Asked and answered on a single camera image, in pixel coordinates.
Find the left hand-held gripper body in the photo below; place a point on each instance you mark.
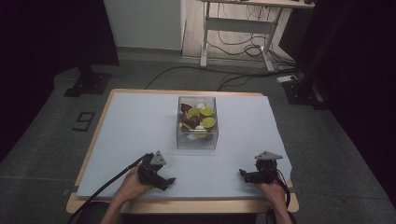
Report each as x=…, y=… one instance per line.
x=149, y=174

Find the dark curtain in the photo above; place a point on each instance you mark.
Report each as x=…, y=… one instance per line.
x=358, y=62

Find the person's left hand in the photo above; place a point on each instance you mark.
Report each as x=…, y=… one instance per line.
x=130, y=186

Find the clear plastic box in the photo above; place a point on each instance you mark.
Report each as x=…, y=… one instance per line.
x=183, y=141

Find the white cabinet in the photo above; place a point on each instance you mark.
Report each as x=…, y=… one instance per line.
x=143, y=23

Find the white power strip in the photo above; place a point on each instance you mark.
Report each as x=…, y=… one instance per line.
x=287, y=78

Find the person's right hand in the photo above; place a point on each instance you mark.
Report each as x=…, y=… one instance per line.
x=274, y=194

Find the wooden table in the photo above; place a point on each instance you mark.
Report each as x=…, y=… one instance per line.
x=174, y=206

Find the white metal desk frame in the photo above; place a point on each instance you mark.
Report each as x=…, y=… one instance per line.
x=239, y=25

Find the black stand base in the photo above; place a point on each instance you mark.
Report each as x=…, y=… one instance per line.
x=300, y=93
x=88, y=82

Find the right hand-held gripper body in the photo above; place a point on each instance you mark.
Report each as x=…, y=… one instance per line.
x=264, y=174

